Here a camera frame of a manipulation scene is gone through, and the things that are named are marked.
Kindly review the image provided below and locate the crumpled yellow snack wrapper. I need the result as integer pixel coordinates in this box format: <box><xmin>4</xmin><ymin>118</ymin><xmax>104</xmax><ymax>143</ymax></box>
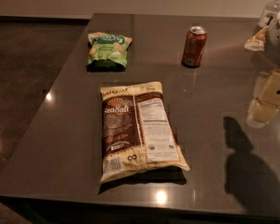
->
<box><xmin>244</xmin><ymin>26</ymin><xmax>269</xmax><ymax>51</ymax></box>

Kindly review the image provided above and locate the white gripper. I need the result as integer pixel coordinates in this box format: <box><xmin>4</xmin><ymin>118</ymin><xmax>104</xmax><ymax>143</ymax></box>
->
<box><xmin>245</xmin><ymin>67</ymin><xmax>280</xmax><ymax>129</ymax></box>

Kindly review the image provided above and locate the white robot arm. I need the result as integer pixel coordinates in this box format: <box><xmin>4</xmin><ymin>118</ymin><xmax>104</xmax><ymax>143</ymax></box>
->
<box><xmin>244</xmin><ymin>13</ymin><xmax>280</xmax><ymax>128</ymax></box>

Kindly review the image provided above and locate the green rice chip bag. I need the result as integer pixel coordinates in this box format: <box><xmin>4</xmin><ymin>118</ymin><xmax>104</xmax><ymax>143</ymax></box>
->
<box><xmin>87</xmin><ymin>32</ymin><xmax>133</xmax><ymax>72</ymax></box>

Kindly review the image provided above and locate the brown sea salt chip bag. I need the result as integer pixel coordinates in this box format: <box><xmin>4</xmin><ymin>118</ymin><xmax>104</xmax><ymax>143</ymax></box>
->
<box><xmin>101</xmin><ymin>81</ymin><xmax>189</xmax><ymax>183</ymax></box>

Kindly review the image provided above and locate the clear plastic water bottle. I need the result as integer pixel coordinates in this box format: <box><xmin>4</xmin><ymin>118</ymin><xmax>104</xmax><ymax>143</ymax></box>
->
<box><xmin>258</xmin><ymin>0</ymin><xmax>280</xmax><ymax>28</ymax></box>

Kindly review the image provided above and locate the red soda can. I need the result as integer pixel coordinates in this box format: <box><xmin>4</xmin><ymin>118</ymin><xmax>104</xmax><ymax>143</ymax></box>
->
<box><xmin>181</xmin><ymin>25</ymin><xmax>207</xmax><ymax>68</ymax></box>

